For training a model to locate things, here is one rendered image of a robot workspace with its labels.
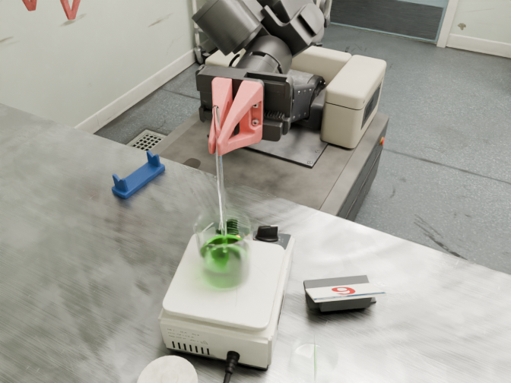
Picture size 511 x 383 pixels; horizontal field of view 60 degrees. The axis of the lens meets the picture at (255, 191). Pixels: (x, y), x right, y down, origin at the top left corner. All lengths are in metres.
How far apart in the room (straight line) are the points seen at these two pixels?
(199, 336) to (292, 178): 0.94
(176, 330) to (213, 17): 0.35
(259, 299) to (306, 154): 1.02
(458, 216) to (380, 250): 1.29
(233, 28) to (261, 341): 0.34
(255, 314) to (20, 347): 0.30
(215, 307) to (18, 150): 0.59
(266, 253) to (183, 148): 1.03
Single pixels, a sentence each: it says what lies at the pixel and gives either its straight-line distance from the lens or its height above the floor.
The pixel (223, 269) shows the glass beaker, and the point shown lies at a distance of 0.48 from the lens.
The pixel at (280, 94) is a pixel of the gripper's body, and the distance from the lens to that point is 0.47.
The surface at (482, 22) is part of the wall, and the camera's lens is 3.41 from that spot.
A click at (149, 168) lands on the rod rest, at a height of 0.76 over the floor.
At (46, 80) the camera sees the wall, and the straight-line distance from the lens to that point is 2.16.
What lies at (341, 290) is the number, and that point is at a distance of 0.60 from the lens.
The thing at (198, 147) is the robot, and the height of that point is 0.36.
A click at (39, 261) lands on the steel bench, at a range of 0.72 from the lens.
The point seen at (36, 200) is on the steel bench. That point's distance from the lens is 0.83.
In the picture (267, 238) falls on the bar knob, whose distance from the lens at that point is 0.60.
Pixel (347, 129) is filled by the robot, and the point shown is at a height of 0.45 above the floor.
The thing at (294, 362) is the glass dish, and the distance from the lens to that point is 0.56.
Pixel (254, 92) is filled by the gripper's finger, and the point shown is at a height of 1.04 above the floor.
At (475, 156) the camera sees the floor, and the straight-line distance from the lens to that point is 2.34.
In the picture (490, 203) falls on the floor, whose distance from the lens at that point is 2.09.
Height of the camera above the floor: 1.25
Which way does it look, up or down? 41 degrees down
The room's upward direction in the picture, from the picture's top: straight up
